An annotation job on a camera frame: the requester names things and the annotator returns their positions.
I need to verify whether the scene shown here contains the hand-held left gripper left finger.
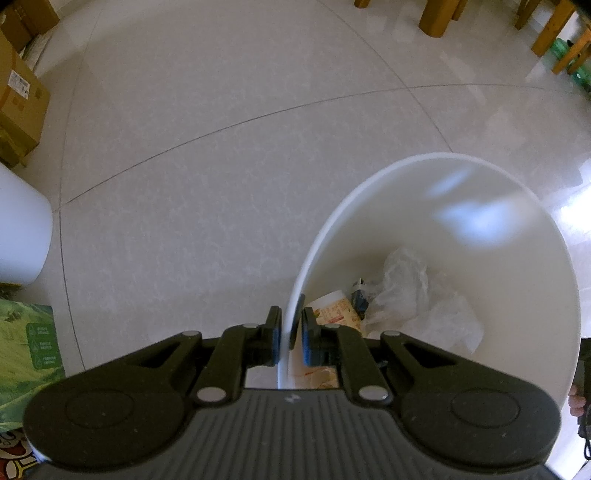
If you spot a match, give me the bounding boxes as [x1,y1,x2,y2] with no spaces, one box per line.
[90,305,283,407]

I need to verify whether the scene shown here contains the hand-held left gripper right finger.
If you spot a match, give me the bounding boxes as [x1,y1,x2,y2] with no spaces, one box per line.
[301,307,495,407]

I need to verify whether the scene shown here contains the clear plastic bag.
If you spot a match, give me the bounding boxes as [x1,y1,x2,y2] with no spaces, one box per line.
[362,247,485,356]

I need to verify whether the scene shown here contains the white plastic trash bin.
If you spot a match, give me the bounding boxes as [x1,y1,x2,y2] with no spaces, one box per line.
[277,152,581,418]

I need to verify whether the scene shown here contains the person's right hand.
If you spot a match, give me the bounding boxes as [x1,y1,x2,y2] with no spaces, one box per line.
[568,385,586,419]

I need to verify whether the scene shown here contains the green printed carton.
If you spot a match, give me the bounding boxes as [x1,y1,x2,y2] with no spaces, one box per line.
[0,284,65,432]

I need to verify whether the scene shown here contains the white bucket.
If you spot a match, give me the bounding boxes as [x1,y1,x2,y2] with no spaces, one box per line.
[0,164,53,286]

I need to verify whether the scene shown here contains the colourful printed mat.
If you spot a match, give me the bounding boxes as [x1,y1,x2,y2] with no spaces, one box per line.
[0,427,38,480]

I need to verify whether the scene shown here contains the wooden furniture legs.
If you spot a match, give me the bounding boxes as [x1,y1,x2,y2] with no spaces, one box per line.
[515,0,591,75]

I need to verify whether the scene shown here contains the thick wooden table leg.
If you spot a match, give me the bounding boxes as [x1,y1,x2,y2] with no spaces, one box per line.
[419,0,468,38]

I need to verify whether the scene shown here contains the cardboard box with white label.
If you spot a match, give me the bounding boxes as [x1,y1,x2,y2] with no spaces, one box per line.
[0,32,51,168]

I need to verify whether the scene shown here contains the white flat boards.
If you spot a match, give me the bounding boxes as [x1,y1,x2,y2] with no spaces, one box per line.
[21,34,52,77]

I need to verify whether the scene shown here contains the brown cardboard box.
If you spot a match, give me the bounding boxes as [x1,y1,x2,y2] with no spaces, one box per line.
[0,0,61,54]

